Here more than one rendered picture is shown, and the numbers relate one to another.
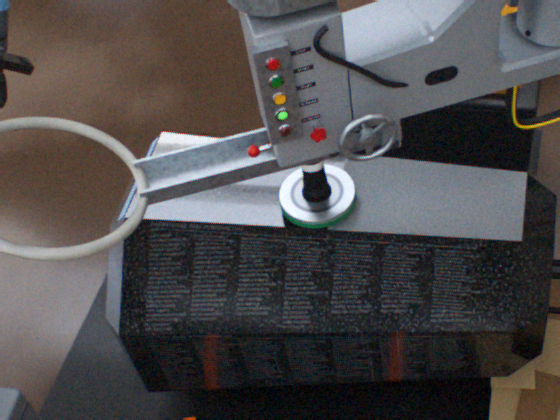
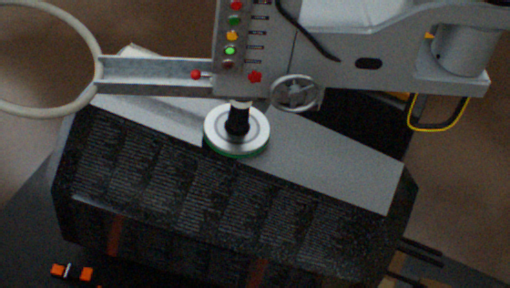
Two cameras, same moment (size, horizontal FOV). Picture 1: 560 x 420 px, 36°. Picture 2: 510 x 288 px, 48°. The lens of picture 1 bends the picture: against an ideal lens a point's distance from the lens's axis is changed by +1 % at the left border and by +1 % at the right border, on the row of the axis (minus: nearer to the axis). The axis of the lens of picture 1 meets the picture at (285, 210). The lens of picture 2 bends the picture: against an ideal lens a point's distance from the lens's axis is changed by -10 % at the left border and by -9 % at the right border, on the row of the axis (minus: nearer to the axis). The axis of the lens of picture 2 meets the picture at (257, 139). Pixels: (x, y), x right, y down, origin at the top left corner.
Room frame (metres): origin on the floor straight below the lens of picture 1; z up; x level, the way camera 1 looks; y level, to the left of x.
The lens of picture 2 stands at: (0.24, -0.01, 2.43)
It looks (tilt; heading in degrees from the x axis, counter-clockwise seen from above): 49 degrees down; 353
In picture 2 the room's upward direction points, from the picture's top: 11 degrees clockwise
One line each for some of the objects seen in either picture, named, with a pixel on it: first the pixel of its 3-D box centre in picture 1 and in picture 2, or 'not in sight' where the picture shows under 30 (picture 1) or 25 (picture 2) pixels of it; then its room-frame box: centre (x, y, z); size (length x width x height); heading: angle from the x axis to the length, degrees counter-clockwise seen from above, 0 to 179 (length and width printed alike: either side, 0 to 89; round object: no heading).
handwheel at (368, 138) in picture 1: (363, 128); (293, 84); (1.49, -0.23, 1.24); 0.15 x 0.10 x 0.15; 95
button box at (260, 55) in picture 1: (278, 94); (231, 32); (1.48, -0.04, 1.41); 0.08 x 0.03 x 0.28; 95
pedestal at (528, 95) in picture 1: (452, 119); (356, 106); (2.30, -0.69, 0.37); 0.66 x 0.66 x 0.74; 66
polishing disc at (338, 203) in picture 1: (317, 193); (237, 128); (1.59, -0.10, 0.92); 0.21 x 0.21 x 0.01
